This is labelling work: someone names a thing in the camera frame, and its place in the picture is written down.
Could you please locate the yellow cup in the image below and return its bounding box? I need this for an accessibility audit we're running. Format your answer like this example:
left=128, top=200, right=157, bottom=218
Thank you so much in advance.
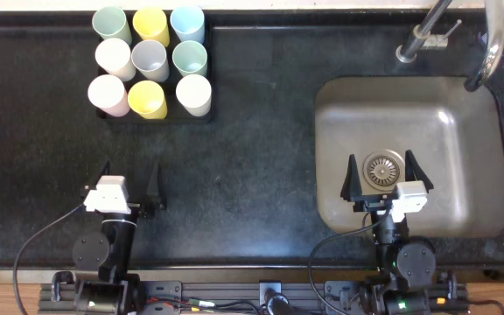
left=127, top=80, right=169, bottom=121
left=131, top=6, right=171, bottom=48

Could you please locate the black cable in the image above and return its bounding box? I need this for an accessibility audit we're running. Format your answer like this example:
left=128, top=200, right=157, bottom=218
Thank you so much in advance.
left=11, top=204, right=88, bottom=315
left=307, top=209, right=391, bottom=315

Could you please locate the grey cup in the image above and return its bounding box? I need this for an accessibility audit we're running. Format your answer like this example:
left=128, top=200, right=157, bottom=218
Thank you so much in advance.
left=130, top=39, right=171, bottom=83

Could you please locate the steel sink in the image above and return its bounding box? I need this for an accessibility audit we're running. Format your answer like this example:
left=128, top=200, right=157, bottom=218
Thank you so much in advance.
left=314, top=76, right=504, bottom=240

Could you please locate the blue cup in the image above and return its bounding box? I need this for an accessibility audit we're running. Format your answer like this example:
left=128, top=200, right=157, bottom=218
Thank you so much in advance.
left=169, top=4, right=207, bottom=45

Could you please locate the pink cup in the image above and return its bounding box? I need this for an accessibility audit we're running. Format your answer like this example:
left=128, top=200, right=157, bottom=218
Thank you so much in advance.
left=87, top=73, right=131, bottom=118

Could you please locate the mounting rail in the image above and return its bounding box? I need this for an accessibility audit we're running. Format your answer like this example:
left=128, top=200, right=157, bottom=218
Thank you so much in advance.
left=37, top=279, right=504, bottom=315

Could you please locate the steel tap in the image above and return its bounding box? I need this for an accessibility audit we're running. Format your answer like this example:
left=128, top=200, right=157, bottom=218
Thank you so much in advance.
left=395, top=0, right=504, bottom=93

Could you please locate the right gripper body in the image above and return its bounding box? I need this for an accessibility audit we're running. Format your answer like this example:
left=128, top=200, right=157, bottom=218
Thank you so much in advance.
left=351, top=193, right=396, bottom=214

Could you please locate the white cup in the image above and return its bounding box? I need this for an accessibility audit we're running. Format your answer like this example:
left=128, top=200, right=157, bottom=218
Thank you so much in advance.
left=94, top=38, right=137, bottom=83
left=175, top=73, right=213, bottom=118

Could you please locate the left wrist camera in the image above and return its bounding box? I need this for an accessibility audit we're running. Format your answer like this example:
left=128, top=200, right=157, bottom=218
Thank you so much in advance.
left=83, top=175, right=132, bottom=215

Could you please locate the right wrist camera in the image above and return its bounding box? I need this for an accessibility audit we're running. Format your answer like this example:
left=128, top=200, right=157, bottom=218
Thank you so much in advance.
left=389, top=180, right=429, bottom=223

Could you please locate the green cup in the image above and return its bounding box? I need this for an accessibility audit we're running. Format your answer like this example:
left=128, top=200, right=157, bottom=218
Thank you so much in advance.
left=91, top=5, right=133, bottom=46
left=171, top=39, right=209, bottom=79

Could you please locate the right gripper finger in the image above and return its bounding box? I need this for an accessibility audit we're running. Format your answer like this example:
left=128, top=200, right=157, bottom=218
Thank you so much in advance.
left=339, top=153, right=364, bottom=203
left=403, top=149, right=435, bottom=194

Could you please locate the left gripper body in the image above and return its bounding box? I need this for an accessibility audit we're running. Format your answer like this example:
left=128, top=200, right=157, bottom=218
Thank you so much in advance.
left=129, top=201, right=155, bottom=220

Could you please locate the black tray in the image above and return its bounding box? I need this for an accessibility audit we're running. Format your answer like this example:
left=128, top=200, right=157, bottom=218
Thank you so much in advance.
left=95, top=8, right=214, bottom=125

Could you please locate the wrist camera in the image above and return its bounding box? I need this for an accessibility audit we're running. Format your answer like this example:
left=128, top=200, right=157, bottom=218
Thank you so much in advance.
left=83, top=175, right=132, bottom=215
left=389, top=180, right=429, bottom=223

